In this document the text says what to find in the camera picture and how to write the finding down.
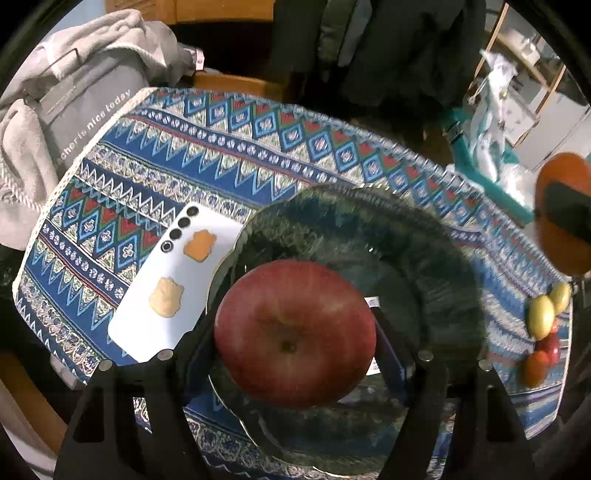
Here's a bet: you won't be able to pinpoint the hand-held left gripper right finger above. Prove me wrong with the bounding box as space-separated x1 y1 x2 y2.
368 302 539 480

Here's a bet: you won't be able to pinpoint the small tangerine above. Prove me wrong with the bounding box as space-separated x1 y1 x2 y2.
523 351 553 389

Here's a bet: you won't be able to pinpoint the wooden cabinet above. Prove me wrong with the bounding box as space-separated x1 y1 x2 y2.
104 0 279 26

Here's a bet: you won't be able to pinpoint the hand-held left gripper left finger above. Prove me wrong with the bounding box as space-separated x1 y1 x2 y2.
53 318 223 480

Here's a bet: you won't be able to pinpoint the wooden chair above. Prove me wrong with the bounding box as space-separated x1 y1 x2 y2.
191 73 290 100

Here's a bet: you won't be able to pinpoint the dark hanging jackets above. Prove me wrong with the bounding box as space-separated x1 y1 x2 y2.
271 0 491 121

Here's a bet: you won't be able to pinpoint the large orange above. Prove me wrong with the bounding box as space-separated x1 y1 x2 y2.
534 152 591 276

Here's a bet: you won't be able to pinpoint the clear plastic bag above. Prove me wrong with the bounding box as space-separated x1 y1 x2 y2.
466 50 542 186

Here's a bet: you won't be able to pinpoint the blue patterned tablecloth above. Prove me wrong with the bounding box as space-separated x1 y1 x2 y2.
13 87 575 480

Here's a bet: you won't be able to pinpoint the yellow apple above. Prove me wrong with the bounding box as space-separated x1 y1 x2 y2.
528 294 556 339

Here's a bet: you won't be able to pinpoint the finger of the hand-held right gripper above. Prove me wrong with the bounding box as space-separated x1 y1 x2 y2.
542 182 591 241

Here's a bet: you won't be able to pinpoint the teal tray with plastic bags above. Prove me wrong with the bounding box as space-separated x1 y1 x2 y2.
442 106 542 224

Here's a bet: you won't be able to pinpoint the white wooden shelf unit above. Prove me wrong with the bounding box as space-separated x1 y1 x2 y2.
475 8 591 172

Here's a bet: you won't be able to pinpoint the yellow-green apple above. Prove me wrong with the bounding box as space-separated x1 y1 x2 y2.
549 282 573 315

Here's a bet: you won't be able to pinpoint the red apple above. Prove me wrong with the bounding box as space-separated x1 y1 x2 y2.
537 329 563 366
213 259 378 408

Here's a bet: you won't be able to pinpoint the grey bag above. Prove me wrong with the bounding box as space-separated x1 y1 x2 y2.
34 55 153 163

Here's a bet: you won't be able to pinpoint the dark green glass plate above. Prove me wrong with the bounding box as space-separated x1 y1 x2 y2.
208 185 486 478

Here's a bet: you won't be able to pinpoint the white smartphone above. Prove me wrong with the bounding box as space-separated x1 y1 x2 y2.
108 203 245 365

